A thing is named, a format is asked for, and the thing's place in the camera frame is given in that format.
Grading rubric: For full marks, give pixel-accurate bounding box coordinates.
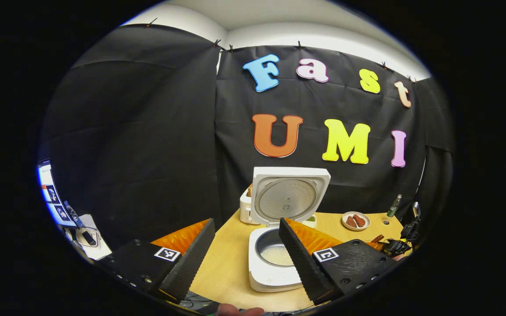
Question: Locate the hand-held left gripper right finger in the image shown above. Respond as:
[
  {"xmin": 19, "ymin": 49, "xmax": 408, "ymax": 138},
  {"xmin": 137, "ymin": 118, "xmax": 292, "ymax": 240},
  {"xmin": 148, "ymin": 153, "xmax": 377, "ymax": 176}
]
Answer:
[{"xmin": 278, "ymin": 217, "xmax": 398, "ymax": 305}]

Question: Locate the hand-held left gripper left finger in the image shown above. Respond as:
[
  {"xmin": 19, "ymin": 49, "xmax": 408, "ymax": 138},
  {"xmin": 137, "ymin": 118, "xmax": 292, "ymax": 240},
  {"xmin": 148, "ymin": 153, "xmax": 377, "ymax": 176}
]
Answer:
[{"xmin": 96, "ymin": 218, "xmax": 216, "ymax": 303}]

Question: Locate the brown wooden spoon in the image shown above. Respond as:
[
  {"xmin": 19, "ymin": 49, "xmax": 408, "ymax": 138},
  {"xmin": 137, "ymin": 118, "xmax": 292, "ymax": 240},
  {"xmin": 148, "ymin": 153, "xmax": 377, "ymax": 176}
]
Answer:
[{"xmin": 364, "ymin": 234, "xmax": 386, "ymax": 251}]

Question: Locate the white rice cooker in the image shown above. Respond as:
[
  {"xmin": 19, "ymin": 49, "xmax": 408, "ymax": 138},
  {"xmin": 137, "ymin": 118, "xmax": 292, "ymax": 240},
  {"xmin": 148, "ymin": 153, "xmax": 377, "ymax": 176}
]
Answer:
[{"xmin": 248, "ymin": 167, "xmax": 331, "ymax": 293}]

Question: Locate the green glass bottle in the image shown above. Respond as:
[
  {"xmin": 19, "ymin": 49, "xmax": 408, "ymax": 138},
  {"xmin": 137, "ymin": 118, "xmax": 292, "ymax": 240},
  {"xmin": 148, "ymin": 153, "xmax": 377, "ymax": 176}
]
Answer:
[{"xmin": 387, "ymin": 194, "xmax": 403, "ymax": 218}]

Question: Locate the round white plate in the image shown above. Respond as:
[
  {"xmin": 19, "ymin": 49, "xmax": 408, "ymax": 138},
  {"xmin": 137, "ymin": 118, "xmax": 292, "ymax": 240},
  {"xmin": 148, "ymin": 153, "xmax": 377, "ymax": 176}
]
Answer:
[{"xmin": 342, "ymin": 212, "xmax": 371, "ymax": 231}]

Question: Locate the white toaster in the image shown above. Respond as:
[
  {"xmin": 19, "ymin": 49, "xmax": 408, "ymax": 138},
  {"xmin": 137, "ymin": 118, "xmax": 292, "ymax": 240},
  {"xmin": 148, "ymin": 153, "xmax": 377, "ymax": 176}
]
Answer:
[{"xmin": 240, "ymin": 184, "xmax": 258, "ymax": 225}]

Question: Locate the white stand with dark device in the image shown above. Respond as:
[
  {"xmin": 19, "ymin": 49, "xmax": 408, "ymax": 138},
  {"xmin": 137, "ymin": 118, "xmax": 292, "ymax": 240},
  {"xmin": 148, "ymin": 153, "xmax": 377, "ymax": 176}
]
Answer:
[{"xmin": 74, "ymin": 214, "xmax": 112, "ymax": 260}]

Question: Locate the black backdrop cloth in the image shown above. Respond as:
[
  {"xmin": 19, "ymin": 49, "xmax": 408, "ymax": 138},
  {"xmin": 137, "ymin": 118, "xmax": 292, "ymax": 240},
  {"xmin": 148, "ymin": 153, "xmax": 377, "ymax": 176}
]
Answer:
[{"xmin": 38, "ymin": 24, "xmax": 455, "ymax": 251}]

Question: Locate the blue edged display screen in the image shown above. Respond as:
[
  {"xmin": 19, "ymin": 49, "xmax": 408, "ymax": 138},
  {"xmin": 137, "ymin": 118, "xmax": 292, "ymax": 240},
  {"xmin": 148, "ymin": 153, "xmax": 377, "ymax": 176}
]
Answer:
[{"xmin": 37, "ymin": 159, "xmax": 78, "ymax": 227}]

